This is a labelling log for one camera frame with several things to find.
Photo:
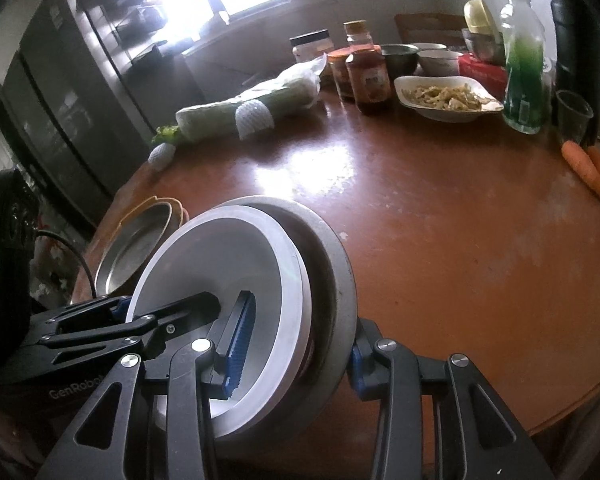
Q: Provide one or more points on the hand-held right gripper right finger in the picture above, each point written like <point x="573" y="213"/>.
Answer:
<point x="357" y="375"/>

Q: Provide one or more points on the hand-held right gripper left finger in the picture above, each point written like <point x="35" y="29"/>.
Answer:
<point x="237" y="340"/>

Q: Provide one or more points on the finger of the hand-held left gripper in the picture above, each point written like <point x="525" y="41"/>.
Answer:
<point x="122" y="310"/>
<point x="180" y="310"/>

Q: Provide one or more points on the steel pan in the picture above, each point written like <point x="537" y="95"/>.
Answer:
<point x="130" y="250"/>

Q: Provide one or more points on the white paper bowl red print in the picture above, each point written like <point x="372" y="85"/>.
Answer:
<point x="306" y="300"/>
<point x="220" y="260"/>

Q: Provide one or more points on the large steel bowl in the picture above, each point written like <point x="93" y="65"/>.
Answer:
<point x="335" y="285"/>

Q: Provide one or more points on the pink plastic plate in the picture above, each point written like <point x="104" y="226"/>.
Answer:
<point x="184" y="215"/>

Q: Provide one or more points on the yellow shell-shaped plate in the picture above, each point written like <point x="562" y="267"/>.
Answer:
<point x="147" y="200"/>

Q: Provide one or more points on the small white foam net fruit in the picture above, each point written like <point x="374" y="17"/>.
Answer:
<point x="161" y="156"/>

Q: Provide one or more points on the dark grey refrigerator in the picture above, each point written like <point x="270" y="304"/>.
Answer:
<point x="70" y="110"/>

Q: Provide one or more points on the green lettuce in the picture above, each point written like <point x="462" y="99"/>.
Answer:
<point x="165" y="136"/>

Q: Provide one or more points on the wrapped napa cabbage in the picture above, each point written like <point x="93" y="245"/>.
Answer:
<point x="215" y="115"/>

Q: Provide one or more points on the large white foam net fruit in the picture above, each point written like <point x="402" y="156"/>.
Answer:
<point x="254" y="120"/>

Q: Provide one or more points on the metal storage shelf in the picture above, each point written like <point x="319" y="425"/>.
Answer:
<point x="130" y="15"/>

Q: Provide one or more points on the red lid sauce jar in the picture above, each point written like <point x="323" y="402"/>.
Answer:
<point x="339" y="77"/>

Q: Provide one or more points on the orange cap sauce bottle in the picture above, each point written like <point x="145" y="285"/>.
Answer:
<point x="370" y="85"/>

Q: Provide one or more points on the white dish of food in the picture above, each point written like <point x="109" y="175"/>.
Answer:
<point x="445" y="100"/>

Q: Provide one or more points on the clear jar dark lid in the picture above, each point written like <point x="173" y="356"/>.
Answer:
<point x="309" y="47"/>

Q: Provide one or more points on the small dark steel bowl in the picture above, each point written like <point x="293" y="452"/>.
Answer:
<point x="400" y="60"/>

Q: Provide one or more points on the white ceramic bowl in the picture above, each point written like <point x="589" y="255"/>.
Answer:
<point x="440" y="64"/>

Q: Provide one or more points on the red box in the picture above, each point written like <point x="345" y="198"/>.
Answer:
<point x="482" y="72"/>

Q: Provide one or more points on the patterned ceramic bowl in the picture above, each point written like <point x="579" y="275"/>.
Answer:
<point x="427" y="46"/>

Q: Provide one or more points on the clear plastic cup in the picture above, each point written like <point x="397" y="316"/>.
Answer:
<point x="574" y="115"/>

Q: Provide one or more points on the green liquid plastic bottle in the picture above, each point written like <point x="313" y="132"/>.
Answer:
<point x="525" y="80"/>

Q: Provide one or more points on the yellow plastic cup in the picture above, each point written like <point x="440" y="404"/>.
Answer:
<point x="479" y="17"/>

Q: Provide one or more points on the black thermos flask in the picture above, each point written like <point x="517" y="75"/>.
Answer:
<point x="575" y="45"/>

